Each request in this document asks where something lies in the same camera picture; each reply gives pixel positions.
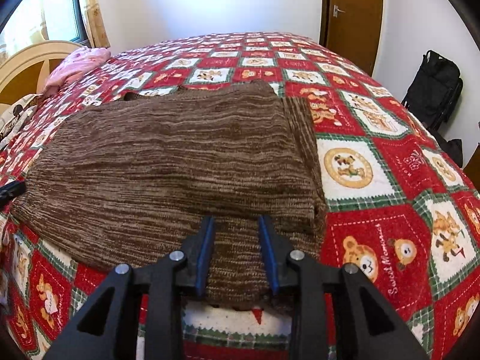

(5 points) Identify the cream wooden headboard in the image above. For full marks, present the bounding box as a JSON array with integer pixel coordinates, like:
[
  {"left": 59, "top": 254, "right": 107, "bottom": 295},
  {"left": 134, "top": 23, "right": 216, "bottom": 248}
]
[{"left": 0, "top": 41, "right": 85, "bottom": 107}]

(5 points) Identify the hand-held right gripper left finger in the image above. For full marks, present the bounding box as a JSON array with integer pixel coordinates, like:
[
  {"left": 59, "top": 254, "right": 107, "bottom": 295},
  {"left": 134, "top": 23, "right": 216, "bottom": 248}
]
[{"left": 49, "top": 215, "right": 217, "bottom": 360}]

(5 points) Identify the yellow patterned curtain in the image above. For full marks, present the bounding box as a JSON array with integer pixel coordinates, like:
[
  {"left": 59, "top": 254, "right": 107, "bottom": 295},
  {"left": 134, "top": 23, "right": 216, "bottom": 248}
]
[{"left": 77, "top": 0, "right": 110, "bottom": 47}]

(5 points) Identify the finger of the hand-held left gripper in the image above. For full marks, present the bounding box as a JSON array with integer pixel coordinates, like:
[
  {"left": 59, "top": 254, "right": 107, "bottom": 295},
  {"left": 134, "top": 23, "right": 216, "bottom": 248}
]
[{"left": 0, "top": 180, "right": 27, "bottom": 208}]

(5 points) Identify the window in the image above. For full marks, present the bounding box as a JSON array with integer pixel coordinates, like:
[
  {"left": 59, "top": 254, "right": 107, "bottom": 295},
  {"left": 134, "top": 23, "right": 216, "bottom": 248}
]
[{"left": 41, "top": 0, "right": 91, "bottom": 44}]

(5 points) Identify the red checked printed bedspread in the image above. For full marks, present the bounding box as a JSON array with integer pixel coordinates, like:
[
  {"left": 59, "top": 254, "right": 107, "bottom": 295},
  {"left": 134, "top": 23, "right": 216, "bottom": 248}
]
[{"left": 0, "top": 32, "right": 480, "bottom": 360}]

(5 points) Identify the sheer cream curtain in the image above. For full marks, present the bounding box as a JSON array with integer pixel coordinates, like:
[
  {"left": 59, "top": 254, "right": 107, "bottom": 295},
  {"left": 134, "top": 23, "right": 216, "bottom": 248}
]
[{"left": 0, "top": 0, "right": 50, "bottom": 69}]

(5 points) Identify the brown wooden door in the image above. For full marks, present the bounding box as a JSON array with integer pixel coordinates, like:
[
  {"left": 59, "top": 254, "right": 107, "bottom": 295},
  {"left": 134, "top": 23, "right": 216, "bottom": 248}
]
[{"left": 320, "top": 0, "right": 384, "bottom": 77}]

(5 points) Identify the white patterned cloth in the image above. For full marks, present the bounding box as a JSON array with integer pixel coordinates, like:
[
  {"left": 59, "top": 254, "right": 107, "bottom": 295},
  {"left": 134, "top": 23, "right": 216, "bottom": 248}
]
[{"left": 0, "top": 95, "right": 38, "bottom": 151}]

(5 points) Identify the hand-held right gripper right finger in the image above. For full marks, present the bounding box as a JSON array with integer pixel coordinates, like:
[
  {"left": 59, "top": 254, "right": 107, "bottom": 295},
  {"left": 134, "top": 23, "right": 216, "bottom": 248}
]
[{"left": 257, "top": 215, "right": 430, "bottom": 360}]

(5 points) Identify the brown knit sweater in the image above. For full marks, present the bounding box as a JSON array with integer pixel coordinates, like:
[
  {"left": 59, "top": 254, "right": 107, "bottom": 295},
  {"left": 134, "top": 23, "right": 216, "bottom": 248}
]
[{"left": 13, "top": 80, "right": 328, "bottom": 314}]

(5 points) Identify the black bag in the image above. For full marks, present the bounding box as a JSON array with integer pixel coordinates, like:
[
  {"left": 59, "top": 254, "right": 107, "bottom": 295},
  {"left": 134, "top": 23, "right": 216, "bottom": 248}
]
[{"left": 435, "top": 131, "right": 464, "bottom": 168}]

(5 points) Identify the pink pillow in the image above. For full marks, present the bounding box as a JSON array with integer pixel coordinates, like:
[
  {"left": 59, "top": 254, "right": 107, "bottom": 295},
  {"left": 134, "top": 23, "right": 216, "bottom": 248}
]
[{"left": 41, "top": 47, "right": 112, "bottom": 96}]

